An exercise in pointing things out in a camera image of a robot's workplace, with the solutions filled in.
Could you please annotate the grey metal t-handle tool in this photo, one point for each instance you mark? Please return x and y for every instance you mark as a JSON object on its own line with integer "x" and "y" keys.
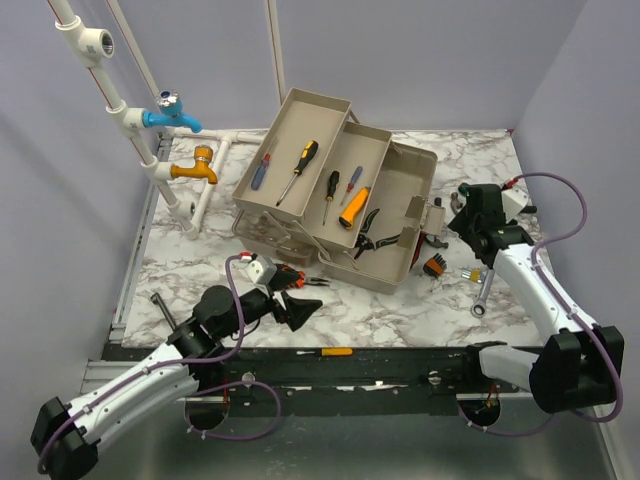
{"x": 158, "y": 301}

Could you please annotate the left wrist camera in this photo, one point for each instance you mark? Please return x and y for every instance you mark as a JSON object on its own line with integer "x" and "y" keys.
{"x": 259, "y": 268}

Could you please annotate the red tester screwdriver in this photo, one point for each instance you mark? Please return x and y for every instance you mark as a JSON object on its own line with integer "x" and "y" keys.
{"x": 351, "y": 183}

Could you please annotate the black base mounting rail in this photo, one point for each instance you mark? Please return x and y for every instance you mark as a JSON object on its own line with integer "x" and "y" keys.
{"x": 372, "y": 381}

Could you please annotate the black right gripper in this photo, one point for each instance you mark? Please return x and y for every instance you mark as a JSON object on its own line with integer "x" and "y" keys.
{"x": 461, "y": 224}

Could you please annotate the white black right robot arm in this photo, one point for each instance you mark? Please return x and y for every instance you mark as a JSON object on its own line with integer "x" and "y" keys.
{"x": 580, "y": 363}

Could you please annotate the orange handled screwdriver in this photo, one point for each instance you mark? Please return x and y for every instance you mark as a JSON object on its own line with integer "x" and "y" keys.
{"x": 327, "y": 352}

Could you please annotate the black yellow large screwdriver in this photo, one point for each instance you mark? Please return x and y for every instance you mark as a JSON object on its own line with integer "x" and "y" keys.
{"x": 307, "y": 155}

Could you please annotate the beige toolbox with clear lid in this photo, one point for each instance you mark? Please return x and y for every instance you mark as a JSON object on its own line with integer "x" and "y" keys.
{"x": 400, "y": 177}

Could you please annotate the black yellow small screwdriver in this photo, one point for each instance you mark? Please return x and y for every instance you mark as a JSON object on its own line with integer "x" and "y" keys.
{"x": 332, "y": 184}

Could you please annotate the blue water tap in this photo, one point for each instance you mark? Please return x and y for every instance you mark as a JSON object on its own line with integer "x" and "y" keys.
{"x": 171, "y": 113}

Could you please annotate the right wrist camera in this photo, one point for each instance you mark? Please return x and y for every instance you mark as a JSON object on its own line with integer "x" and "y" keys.
{"x": 514, "y": 201}

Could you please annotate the white pvc pipe frame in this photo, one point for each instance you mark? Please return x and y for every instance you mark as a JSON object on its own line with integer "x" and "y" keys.
{"x": 92, "y": 46}

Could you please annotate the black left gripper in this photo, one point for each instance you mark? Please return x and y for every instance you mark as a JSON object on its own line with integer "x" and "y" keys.
{"x": 296, "y": 311}

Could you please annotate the red black utility knife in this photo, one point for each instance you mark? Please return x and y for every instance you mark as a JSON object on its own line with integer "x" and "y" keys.
{"x": 417, "y": 249}

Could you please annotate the green stubby screwdriver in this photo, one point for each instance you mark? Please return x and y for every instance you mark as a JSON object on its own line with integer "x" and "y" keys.
{"x": 463, "y": 189}

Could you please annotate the steel ratchet wrench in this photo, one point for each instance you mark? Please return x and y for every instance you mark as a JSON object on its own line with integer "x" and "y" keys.
{"x": 479, "y": 307}

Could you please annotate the steel claw hammer black grip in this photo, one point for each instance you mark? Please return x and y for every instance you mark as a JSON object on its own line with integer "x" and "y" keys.
{"x": 456, "y": 205}

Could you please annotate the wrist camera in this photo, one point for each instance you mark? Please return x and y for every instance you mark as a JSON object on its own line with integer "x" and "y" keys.
{"x": 514, "y": 201}
{"x": 259, "y": 268}

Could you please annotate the blue clear tester screwdriver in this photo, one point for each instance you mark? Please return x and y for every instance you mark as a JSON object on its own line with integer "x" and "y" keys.
{"x": 260, "y": 171}

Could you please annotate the orange black needle-nose pliers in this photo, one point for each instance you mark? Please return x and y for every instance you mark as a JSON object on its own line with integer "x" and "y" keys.
{"x": 300, "y": 279}

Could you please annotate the orange water tap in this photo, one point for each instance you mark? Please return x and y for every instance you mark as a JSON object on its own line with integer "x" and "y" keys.
{"x": 203, "y": 156}

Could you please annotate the black wire stripper pliers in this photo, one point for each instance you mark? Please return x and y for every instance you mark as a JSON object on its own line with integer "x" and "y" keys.
{"x": 364, "y": 241}

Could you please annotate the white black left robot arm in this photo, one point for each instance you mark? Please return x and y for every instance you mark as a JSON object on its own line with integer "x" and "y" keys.
{"x": 67, "y": 436}

